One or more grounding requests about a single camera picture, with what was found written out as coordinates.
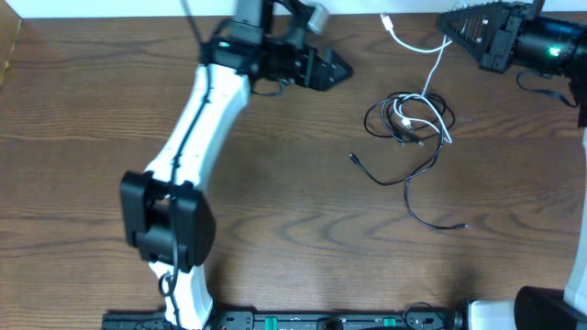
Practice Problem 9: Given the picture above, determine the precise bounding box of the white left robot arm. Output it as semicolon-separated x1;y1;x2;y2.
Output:
119;0;353;329

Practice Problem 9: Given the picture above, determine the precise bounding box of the thin black cable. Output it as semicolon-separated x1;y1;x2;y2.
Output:
349;132;469;231

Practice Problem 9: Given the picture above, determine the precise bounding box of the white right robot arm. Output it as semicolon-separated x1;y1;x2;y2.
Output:
436;0;586;329

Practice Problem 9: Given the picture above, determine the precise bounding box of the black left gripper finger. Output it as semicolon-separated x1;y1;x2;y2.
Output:
318;72;351;91
323;49;353;78

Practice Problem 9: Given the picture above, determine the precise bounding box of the white USB cable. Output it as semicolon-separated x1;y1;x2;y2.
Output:
379;12;455;145

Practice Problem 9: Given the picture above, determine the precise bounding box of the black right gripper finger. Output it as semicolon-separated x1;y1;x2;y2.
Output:
452;27;503;64
436;2;507;39

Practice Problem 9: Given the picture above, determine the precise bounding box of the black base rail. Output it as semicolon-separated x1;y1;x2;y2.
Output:
100;309;464;330

